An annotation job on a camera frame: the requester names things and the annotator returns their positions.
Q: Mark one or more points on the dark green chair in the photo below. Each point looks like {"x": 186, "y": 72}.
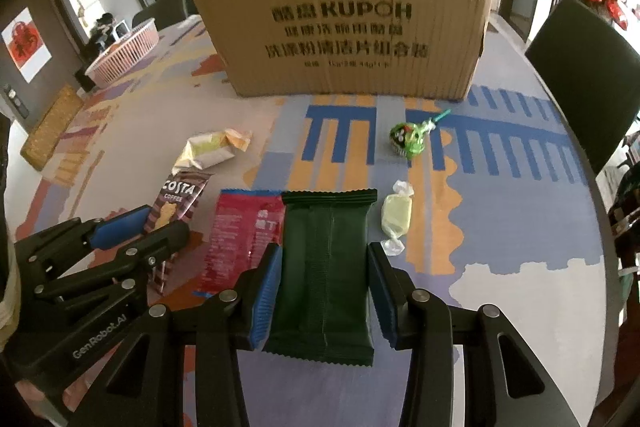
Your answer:
{"x": 585, "y": 72}

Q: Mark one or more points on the flat red snack packet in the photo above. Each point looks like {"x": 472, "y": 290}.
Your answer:
{"x": 235, "y": 242}

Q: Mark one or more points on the grey chair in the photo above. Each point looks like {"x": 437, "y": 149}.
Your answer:
{"x": 165, "y": 12}

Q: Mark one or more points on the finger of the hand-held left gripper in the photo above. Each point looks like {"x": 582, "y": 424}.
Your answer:
{"x": 160, "y": 244}
{"x": 122, "y": 227}

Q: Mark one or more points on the woven tissue box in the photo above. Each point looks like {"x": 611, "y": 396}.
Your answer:
{"x": 50, "y": 132}

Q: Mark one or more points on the brown door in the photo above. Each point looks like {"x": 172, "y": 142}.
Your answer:
{"x": 60, "y": 27}

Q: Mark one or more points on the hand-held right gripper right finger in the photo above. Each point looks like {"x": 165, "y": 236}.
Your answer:
{"x": 384, "y": 297}

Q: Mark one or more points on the beige snack packet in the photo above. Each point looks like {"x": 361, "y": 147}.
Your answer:
{"x": 210, "y": 149}

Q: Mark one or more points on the dark green snack packet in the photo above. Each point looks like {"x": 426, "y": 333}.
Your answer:
{"x": 325, "y": 267}

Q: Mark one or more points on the door lock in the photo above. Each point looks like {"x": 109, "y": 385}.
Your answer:
{"x": 12, "y": 101}

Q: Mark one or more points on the pale wrapped candy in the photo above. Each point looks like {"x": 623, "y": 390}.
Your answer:
{"x": 396, "y": 214}

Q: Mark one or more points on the black object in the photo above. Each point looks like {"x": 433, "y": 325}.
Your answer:
{"x": 105, "y": 29}

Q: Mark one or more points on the small white appliance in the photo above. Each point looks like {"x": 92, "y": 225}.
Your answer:
{"x": 120, "y": 30}

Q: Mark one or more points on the white plastic basket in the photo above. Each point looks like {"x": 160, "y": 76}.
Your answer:
{"x": 125, "y": 57}

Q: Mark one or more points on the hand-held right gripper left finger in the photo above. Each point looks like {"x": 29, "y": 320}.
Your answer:
{"x": 266, "y": 297}

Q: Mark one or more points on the dark coffee packet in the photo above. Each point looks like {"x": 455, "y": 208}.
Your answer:
{"x": 181, "y": 197}

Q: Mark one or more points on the red and white wall poster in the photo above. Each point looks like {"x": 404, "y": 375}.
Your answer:
{"x": 25, "y": 44}

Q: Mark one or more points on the green lollipop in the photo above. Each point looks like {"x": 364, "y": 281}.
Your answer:
{"x": 407, "y": 138}

